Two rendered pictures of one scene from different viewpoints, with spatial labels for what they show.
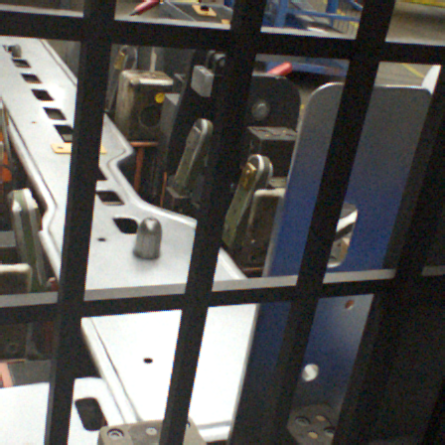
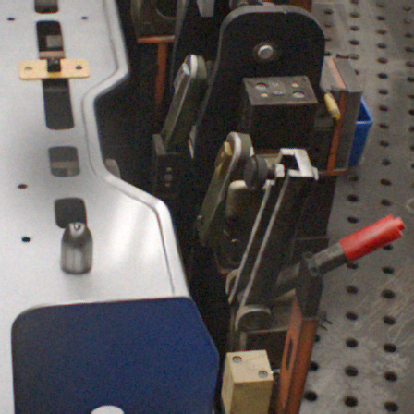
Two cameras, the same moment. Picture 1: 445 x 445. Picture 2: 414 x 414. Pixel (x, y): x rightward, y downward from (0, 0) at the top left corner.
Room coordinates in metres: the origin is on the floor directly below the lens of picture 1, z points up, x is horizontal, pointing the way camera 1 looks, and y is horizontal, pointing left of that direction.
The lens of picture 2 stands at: (0.12, -0.23, 1.76)
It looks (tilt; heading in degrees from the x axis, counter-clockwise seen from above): 40 degrees down; 14
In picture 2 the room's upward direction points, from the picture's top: 6 degrees clockwise
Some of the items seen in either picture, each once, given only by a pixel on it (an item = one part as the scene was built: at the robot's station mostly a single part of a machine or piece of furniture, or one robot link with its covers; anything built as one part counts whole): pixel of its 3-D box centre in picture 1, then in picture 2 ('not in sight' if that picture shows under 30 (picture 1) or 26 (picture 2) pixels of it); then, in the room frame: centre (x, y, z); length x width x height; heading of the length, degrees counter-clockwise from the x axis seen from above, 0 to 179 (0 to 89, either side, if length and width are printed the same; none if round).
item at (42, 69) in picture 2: (78, 146); (54, 66); (1.17, 0.24, 1.01); 0.08 x 0.04 x 0.01; 118
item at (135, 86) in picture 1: (133, 173); (159, 70); (1.38, 0.18, 0.89); 0.13 x 0.11 x 0.38; 118
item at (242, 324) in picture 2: not in sight; (253, 318); (0.80, -0.11, 1.06); 0.03 x 0.01 x 0.03; 118
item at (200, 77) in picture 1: (215, 206); (231, 151); (1.18, 0.01, 0.94); 0.18 x 0.13 x 0.49; 28
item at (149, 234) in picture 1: (148, 240); (77, 249); (0.87, 0.08, 1.02); 0.03 x 0.03 x 0.07
